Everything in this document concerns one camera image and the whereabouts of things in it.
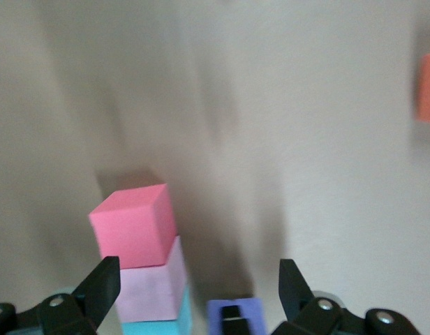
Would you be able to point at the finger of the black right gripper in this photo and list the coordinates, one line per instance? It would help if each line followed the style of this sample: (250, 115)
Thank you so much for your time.
(234, 328)

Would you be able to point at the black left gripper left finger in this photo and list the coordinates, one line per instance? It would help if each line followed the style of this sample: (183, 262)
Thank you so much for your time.
(100, 296)

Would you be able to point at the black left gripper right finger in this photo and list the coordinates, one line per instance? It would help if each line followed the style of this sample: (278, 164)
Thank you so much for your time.
(295, 300)

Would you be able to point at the purple foam cube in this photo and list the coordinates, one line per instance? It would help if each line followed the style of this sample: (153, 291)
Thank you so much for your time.
(213, 317)

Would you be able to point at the pink foam cube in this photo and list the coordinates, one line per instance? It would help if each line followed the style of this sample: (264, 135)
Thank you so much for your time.
(148, 293)

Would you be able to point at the blue foam cube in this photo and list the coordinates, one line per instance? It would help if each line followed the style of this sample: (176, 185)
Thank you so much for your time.
(159, 328)

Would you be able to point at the red foam cube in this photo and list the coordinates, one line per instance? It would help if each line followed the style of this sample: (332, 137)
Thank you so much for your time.
(134, 227)

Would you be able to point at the orange foam cube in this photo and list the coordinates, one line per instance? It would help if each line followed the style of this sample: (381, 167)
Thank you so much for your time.
(428, 87)

